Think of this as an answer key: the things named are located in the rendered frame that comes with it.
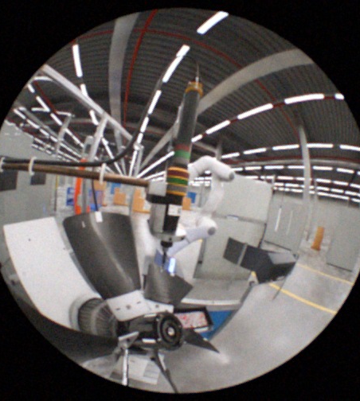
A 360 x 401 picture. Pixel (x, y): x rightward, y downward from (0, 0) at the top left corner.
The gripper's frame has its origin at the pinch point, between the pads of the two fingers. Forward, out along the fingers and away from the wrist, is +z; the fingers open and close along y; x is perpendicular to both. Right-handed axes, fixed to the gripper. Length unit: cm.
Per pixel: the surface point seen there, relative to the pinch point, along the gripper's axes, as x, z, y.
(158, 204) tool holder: -60, -19, -17
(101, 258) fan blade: -52, -4, -27
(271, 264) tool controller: -54, 7, 52
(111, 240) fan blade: -49, -8, -25
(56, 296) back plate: -55, 13, -45
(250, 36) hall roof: -125, -462, 84
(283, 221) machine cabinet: 127, -12, 577
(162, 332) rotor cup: -66, 7, -15
